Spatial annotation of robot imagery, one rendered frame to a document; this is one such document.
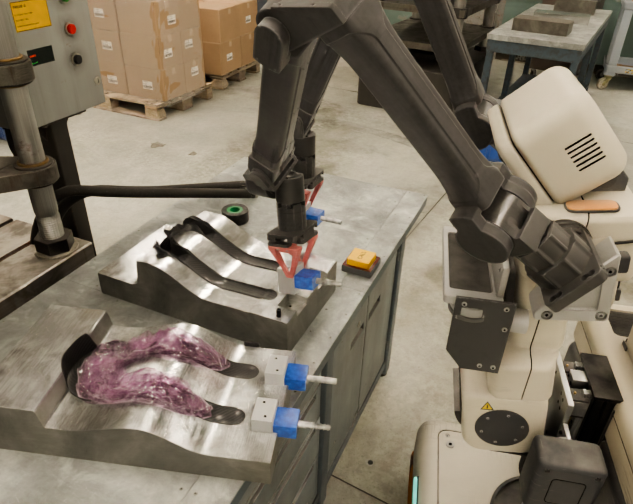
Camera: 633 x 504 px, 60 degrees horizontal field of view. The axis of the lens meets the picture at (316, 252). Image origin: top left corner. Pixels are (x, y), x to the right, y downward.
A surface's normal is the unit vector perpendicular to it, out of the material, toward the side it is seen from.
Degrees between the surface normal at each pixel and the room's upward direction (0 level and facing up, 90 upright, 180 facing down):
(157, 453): 90
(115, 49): 93
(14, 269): 0
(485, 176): 64
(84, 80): 90
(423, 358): 0
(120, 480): 0
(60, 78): 90
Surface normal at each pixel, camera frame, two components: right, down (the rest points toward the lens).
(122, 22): -0.44, 0.37
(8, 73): 0.48, 0.48
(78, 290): 0.03, -0.84
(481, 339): -0.19, 0.52
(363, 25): 0.57, 0.04
